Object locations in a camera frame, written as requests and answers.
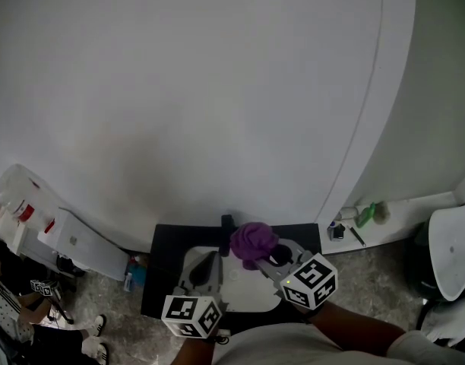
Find person's right forearm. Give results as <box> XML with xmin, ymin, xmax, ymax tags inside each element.
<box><xmin>308</xmin><ymin>300</ymin><xmax>406</xmax><ymax>357</ymax></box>

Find person's left forearm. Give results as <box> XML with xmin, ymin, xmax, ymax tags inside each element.
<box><xmin>171</xmin><ymin>336</ymin><xmax>219</xmax><ymax>365</ymax></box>

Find white window ledge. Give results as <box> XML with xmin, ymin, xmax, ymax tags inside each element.
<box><xmin>319</xmin><ymin>191</ymin><xmax>458</xmax><ymax>256</ymax></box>

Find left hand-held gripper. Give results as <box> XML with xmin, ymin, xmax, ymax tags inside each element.
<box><xmin>161</xmin><ymin>252</ymin><xmax>229</xmax><ymax>339</ymax></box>

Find black faucet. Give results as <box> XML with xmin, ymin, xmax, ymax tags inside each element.
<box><xmin>220</xmin><ymin>214</ymin><xmax>241</xmax><ymax>257</ymax></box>

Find black waste bin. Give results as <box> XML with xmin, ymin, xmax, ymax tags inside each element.
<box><xmin>56</xmin><ymin>255</ymin><xmax>86</xmax><ymax>279</ymax></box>

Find white water dispenser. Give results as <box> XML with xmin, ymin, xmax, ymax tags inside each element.
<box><xmin>36</xmin><ymin>207</ymin><xmax>131</xmax><ymax>283</ymax></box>

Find purple cloth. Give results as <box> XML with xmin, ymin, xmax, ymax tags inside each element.
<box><xmin>229</xmin><ymin>221</ymin><xmax>280</xmax><ymax>271</ymax></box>

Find round beige scrubber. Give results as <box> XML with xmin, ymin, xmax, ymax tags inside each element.
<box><xmin>375</xmin><ymin>201</ymin><xmax>392</xmax><ymax>225</ymax></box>

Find black vanity cabinet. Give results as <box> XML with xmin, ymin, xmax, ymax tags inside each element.
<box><xmin>140</xmin><ymin>223</ymin><xmax>323</xmax><ymax>329</ymax></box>

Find person's grey shirt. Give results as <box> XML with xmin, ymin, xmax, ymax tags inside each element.
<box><xmin>213</xmin><ymin>323</ymin><xmax>465</xmax><ymax>365</ymax></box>

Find clear red-label water bottle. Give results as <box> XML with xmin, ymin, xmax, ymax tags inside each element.
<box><xmin>0</xmin><ymin>163</ymin><xmax>61</xmax><ymax>233</ymax></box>

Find white sink basin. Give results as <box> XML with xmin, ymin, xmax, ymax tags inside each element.
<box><xmin>179</xmin><ymin>246</ymin><xmax>283</xmax><ymax>313</ymax></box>

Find white bag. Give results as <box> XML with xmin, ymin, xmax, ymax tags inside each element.
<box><xmin>422</xmin><ymin>302</ymin><xmax>465</xmax><ymax>348</ymax></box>

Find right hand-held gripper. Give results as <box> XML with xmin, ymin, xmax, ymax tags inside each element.
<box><xmin>255</xmin><ymin>240</ymin><xmax>339</xmax><ymax>311</ymax></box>

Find green bottle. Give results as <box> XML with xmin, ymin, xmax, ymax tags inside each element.
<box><xmin>356</xmin><ymin>202</ymin><xmax>377</xmax><ymax>228</ymax></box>

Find small black device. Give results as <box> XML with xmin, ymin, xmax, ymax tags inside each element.
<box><xmin>328</xmin><ymin>222</ymin><xmax>346</xmax><ymax>242</ymax></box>

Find black long-handled brush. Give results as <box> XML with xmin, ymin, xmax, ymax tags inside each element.
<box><xmin>348</xmin><ymin>225</ymin><xmax>368</xmax><ymax>248</ymax></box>

